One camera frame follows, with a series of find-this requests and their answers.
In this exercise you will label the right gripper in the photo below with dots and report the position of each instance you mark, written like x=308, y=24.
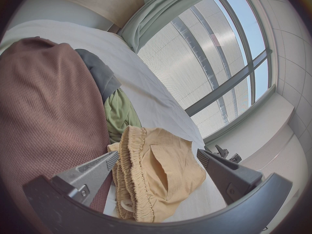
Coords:
x=224, y=153

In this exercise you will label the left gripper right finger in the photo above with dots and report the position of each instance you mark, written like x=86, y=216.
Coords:
x=221, y=173

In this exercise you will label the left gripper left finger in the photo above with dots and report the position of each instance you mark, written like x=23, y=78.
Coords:
x=92, y=169

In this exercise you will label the tan shorts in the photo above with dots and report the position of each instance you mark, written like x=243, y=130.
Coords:
x=158, y=169

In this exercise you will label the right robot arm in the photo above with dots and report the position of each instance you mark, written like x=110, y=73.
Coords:
x=236, y=158

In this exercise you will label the bed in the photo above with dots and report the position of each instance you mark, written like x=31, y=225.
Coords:
x=151, y=101

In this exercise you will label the green garment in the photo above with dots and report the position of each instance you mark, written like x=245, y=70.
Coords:
x=119, y=116

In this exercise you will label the brown garment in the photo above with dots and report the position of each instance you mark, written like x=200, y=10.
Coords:
x=48, y=106

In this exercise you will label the window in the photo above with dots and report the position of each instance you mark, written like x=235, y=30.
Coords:
x=195, y=57

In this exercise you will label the black garment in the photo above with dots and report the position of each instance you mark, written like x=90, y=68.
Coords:
x=100, y=69

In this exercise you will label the blue-green curtain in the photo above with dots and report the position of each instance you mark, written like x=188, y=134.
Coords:
x=151, y=21

